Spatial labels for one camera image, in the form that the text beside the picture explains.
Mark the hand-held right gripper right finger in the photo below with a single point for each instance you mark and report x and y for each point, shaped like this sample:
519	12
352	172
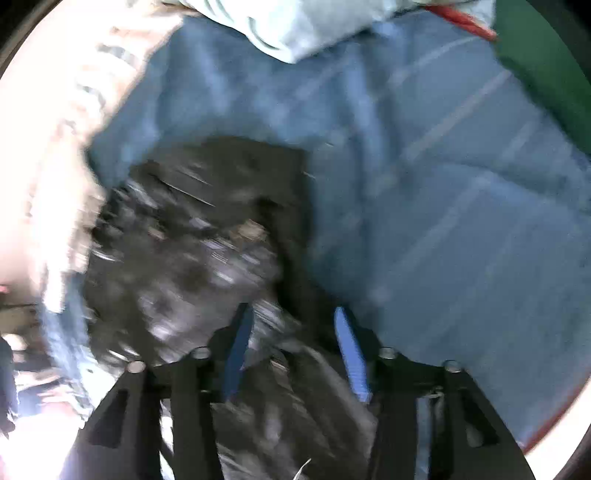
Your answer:
352	350

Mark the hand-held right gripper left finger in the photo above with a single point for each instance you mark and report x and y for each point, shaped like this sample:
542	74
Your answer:
239	346

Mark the dark patterned garment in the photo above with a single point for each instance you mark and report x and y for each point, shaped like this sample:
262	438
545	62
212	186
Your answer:
194	258

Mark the blue striped bed sheet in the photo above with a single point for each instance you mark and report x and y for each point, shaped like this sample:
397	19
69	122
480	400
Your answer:
415	194

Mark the white patterned cloth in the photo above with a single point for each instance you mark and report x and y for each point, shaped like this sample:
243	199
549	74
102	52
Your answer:
55	138

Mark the light blue cloth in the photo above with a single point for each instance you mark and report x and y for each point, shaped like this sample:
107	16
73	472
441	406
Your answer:
295	27

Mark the green cloth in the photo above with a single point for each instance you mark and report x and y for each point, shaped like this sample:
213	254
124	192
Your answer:
542	60

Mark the red cloth edge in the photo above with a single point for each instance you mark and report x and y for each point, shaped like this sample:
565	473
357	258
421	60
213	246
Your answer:
461	21

